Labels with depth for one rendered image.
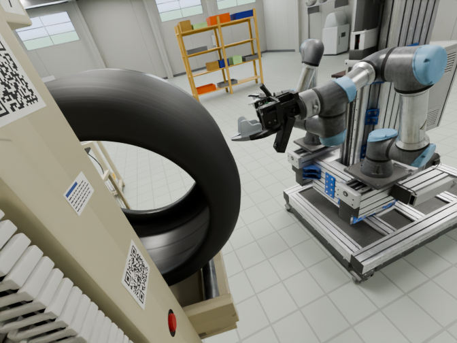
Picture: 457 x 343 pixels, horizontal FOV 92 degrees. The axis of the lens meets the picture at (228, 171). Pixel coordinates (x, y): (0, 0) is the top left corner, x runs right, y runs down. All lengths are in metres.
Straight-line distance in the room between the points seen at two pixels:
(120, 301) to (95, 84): 0.34
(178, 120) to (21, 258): 0.30
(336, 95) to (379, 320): 1.34
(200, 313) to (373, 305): 1.27
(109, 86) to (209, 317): 0.56
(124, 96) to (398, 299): 1.74
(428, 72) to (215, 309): 0.94
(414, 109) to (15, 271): 1.12
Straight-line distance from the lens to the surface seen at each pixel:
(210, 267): 0.73
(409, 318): 1.76
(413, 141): 1.20
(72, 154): 0.32
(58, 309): 0.28
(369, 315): 1.71
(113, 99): 0.44
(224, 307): 0.64
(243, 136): 0.62
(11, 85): 0.29
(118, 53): 13.85
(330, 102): 0.68
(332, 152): 1.78
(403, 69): 1.00
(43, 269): 0.26
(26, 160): 0.26
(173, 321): 0.51
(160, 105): 0.45
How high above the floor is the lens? 1.50
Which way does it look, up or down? 32 degrees down
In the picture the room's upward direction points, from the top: 13 degrees counter-clockwise
